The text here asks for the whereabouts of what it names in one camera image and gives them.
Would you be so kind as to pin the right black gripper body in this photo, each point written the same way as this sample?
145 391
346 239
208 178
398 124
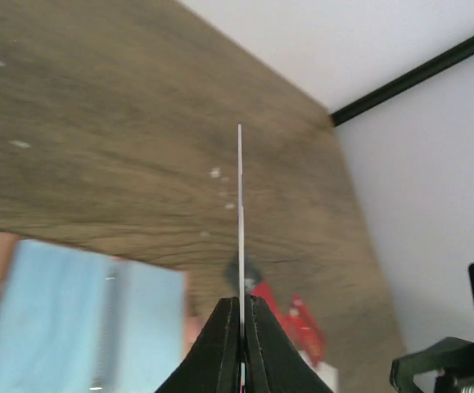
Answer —
451 359

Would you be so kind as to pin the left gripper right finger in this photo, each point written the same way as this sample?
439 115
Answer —
272 362

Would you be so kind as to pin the right black frame post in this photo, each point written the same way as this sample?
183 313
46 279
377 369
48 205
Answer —
414 77

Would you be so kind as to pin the red card upper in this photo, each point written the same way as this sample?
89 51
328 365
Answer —
264 291

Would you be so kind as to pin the pink card holder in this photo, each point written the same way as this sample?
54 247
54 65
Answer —
79 321

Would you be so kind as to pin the red VIP card right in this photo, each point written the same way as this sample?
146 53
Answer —
305 331

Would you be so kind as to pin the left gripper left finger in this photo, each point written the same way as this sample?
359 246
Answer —
212 365

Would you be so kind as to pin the white card black stripe upper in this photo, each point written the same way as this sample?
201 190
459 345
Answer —
326 372

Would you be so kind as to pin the white card edge-on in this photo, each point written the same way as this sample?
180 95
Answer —
241 257

